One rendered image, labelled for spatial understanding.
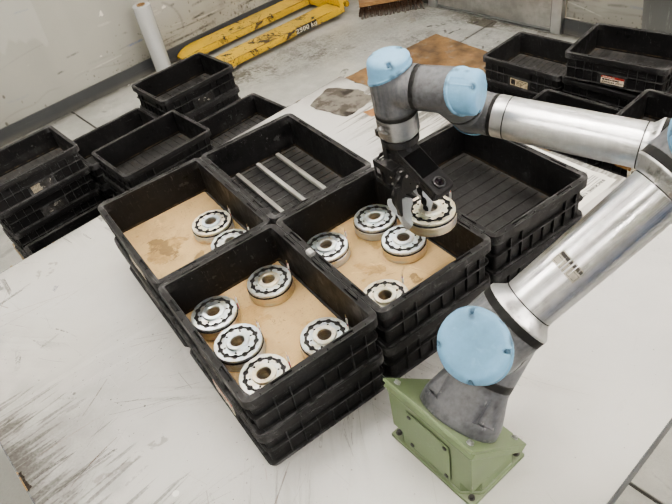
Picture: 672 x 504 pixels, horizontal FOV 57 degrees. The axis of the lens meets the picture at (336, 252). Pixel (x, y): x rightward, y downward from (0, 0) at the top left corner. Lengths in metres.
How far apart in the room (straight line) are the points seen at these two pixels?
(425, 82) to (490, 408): 0.55
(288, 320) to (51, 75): 3.44
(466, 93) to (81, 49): 3.78
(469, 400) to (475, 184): 0.70
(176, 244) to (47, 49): 3.01
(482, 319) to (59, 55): 3.93
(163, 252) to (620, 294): 1.10
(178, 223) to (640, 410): 1.17
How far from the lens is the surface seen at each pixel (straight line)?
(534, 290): 0.93
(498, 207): 1.56
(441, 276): 1.25
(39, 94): 4.56
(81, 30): 4.58
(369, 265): 1.43
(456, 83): 1.02
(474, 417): 1.10
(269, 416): 1.19
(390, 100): 1.07
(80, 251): 2.00
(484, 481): 1.20
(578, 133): 1.09
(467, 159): 1.73
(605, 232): 0.92
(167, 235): 1.69
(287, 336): 1.32
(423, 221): 1.24
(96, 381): 1.60
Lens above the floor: 1.81
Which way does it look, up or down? 41 degrees down
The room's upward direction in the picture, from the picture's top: 12 degrees counter-clockwise
